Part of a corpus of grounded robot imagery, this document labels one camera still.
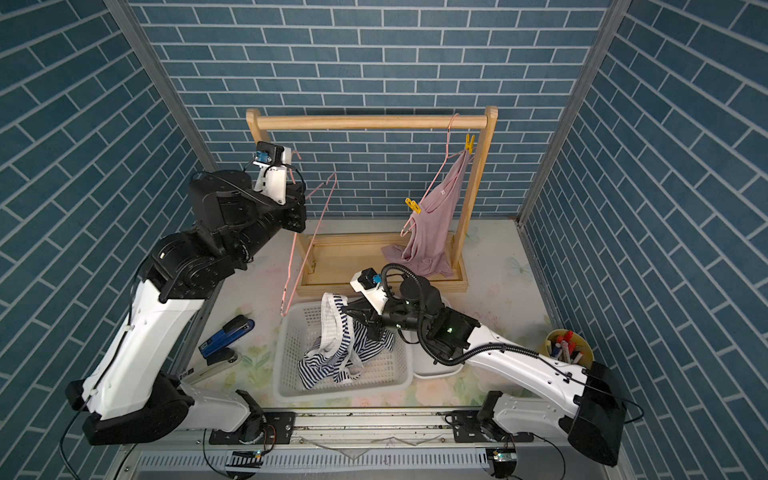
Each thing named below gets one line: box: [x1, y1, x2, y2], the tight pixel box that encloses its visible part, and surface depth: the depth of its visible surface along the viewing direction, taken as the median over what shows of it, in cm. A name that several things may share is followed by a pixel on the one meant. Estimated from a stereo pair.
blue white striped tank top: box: [298, 292, 394, 391], surface depth 67 cm
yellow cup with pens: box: [544, 329, 595, 369], surface depth 76 cm
